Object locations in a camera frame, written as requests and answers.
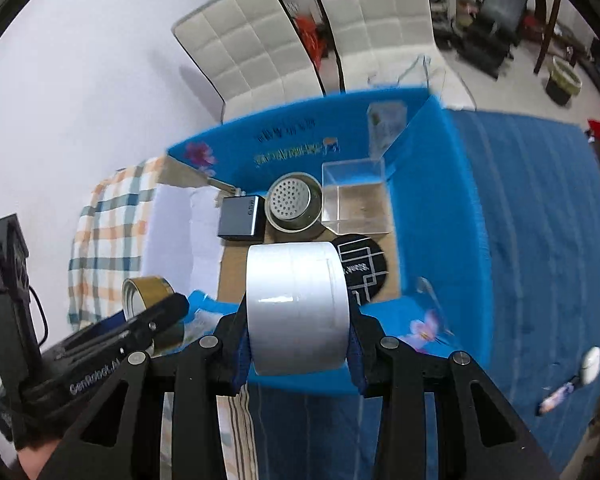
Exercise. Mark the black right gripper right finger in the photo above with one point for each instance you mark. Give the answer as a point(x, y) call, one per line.
point(479, 434)

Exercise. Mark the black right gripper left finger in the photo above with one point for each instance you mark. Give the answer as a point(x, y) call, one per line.
point(118, 435)

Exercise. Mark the small colourful packet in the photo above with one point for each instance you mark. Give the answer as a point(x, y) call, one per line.
point(550, 402)

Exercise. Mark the gold tape roll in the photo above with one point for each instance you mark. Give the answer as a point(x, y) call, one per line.
point(150, 298)

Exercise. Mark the white tape roll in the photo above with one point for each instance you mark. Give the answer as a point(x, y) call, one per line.
point(297, 306)

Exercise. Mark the clear acrylic box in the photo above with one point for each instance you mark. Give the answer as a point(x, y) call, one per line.
point(355, 198)

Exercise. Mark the metal strainer cup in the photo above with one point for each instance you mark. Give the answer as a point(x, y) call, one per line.
point(293, 208)

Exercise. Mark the white earbud case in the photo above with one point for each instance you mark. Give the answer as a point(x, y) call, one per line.
point(590, 366)

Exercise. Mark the left hand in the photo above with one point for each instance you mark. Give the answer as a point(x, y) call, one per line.
point(32, 458)

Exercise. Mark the plaid cloth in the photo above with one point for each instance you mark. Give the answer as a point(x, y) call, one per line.
point(108, 244)

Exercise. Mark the black round coaster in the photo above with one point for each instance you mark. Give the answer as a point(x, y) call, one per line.
point(364, 264)

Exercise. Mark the blue striped cloth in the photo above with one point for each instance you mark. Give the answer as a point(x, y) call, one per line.
point(539, 185)

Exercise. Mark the grey square box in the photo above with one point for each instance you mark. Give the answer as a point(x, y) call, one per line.
point(242, 219)

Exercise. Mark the blue cardboard box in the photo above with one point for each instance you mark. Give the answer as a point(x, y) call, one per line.
point(437, 215)

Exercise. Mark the small trash bin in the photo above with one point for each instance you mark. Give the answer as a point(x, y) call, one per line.
point(563, 83)

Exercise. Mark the black weight bench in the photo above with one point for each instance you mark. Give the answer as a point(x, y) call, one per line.
point(487, 40)

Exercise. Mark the left white quilted chair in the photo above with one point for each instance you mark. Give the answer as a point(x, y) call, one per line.
point(251, 53)

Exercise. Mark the white quilted chair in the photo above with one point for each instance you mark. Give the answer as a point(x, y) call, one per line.
point(368, 34)
point(251, 53)

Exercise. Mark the right white quilted chair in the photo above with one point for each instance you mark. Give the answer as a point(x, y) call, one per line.
point(368, 34)

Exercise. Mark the wire clothes hanger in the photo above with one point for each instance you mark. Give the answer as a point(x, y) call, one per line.
point(417, 71)

